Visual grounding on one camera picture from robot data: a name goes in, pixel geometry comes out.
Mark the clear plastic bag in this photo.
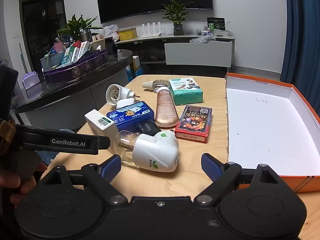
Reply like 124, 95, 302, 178
189, 36, 213, 44

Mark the black glass table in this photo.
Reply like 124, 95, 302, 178
9, 49, 133, 114

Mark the white round plug adapter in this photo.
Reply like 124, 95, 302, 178
106, 84, 140, 107

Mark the purple dustpan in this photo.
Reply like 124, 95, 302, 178
22, 71, 41, 91

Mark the blue wrapped box stack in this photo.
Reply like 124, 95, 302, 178
126, 55, 144, 82

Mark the row of small medicine boxes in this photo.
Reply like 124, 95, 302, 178
51, 40, 92, 68

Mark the blue rectangular box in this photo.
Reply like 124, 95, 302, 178
107, 101, 154, 131

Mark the white router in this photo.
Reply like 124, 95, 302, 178
139, 22, 163, 39

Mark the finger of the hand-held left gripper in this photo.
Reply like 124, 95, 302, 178
15, 124, 111, 155

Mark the green and black box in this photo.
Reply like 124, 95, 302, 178
207, 17, 226, 31

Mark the potted plant in dark vase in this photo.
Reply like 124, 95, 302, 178
161, 0, 194, 36

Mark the beige box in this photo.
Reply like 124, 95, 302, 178
91, 38, 106, 51

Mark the red playing card box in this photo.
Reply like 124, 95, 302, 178
174, 105, 213, 144

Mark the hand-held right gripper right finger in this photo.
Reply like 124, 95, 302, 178
194, 153, 284, 205

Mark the rose gold tube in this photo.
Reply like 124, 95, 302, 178
155, 86, 179, 128

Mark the white box with barcode label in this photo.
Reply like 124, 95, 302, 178
84, 109, 121, 153

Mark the blue curtain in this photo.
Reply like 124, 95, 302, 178
279, 0, 320, 101

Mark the green bandage box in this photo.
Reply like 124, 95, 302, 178
168, 77, 204, 106

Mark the clear refill bottle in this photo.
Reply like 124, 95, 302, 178
142, 79, 171, 93

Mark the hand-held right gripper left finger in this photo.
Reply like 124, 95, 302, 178
41, 154, 128, 205

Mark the purple patterned tray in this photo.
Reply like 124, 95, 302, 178
43, 49, 109, 85

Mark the person's left hand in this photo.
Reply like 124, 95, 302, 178
0, 159, 48, 206

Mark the yellow box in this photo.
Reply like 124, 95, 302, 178
118, 27, 138, 41

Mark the white plug-in repellent device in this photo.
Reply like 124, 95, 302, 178
118, 129, 179, 173

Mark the orange and white cardboard tray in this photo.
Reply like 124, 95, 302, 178
225, 72, 320, 201

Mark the black charger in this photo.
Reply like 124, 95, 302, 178
136, 120, 162, 137

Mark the white plastic bag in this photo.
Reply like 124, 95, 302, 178
103, 24, 119, 42

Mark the steel cup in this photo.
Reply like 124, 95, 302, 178
80, 28, 92, 42

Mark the large leafy plant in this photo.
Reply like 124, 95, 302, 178
57, 14, 103, 43

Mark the television cabinet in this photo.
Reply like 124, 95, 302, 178
114, 33, 236, 68

